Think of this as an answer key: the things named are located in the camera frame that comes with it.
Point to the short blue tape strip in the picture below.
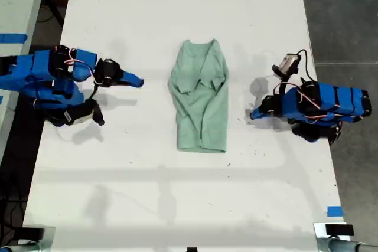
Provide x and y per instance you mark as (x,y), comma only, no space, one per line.
(334,211)

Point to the pale green T-shirt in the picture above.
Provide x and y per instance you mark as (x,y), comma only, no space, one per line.
(203,116)

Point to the grey camera box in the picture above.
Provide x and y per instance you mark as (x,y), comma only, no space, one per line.
(288,62)

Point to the small black box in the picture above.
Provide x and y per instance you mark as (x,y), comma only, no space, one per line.
(339,230)
(33,233)

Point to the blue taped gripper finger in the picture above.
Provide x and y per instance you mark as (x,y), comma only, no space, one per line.
(261,116)
(131,75)
(258,111)
(133,83)

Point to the grey metal pipe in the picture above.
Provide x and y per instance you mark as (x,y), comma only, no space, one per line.
(348,246)

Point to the black camera box white label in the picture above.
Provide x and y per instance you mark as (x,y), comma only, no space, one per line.
(74,116)

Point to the black camera stalk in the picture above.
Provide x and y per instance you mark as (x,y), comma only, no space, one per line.
(282,75)
(97,113)

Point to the long blue tape strip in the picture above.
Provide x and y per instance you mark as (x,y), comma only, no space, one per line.
(11,38)

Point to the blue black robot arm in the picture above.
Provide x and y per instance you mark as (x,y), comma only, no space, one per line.
(41,66)
(339,101)

